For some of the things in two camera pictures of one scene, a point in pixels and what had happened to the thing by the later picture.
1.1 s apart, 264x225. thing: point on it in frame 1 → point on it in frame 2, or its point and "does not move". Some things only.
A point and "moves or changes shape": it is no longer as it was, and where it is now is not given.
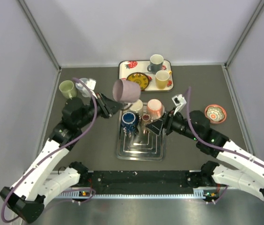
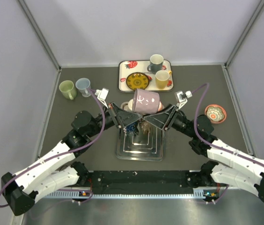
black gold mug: x=145 y=117 moves or changes shape
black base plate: x=138 y=182 does not move
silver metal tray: x=144 y=145 does not move
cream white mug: x=137 y=106 → x=129 y=107
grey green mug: x=156 y=61 does not move
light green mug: x=68 y=89 does not move
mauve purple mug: x=126 y=91 → x=145 y=101
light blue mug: x=85 y=92 does not move
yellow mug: x=162 y=78 does not move
